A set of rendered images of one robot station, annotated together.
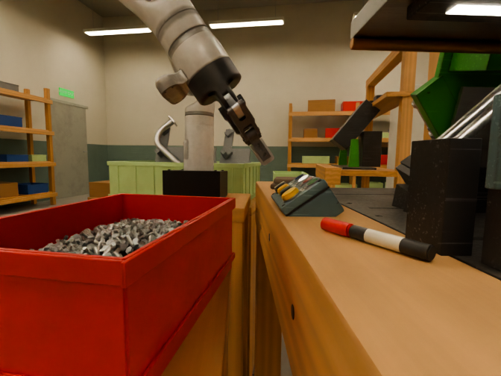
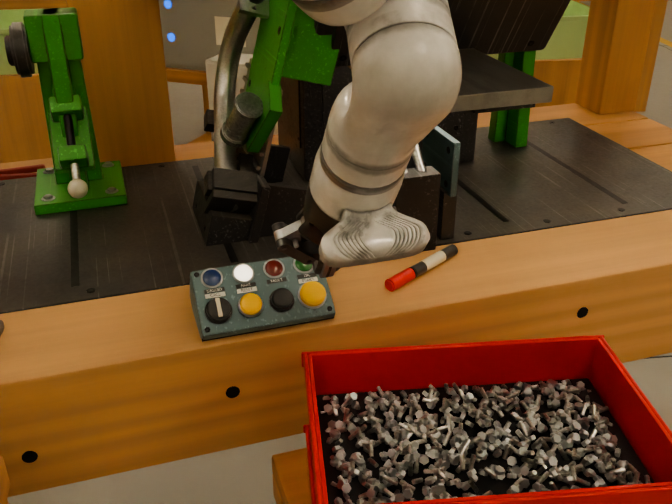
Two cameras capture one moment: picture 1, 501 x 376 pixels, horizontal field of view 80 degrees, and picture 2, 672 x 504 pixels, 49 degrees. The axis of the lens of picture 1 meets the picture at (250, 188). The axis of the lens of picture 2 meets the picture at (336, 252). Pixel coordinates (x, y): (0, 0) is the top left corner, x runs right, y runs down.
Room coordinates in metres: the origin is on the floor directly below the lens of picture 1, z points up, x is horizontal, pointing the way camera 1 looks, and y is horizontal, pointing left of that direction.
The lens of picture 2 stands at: (0.63, 0.62, 1.36)
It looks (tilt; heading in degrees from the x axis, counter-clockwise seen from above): 28 degrees down; 254
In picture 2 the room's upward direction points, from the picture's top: straight up
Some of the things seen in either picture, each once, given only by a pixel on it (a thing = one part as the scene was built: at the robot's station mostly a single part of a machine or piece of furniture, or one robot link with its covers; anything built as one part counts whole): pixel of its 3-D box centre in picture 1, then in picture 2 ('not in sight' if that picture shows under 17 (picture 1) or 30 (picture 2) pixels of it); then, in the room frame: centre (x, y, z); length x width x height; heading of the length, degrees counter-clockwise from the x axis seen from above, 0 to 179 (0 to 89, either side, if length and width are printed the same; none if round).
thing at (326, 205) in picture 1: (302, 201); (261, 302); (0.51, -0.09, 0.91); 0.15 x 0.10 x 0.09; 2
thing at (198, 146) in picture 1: (199, 144); not in sight; (0.96, 0.17, 1.03); 0.09 x 0.09 x 0.17; 5
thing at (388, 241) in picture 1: (368, 235); (422, 266); (0.30, -0.12, 0.91); 0.13 x 0.02 x 0.02; 30
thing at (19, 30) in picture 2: not in sight; (18, 50); (0.77, -0.51, 1.12); 0.07 x 0.03 x 0.08; 92
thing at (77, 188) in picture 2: not in sight; (75, 175); (0.72, -0.42, 0.96); 0.06 x 0.03 x 0.06; 92
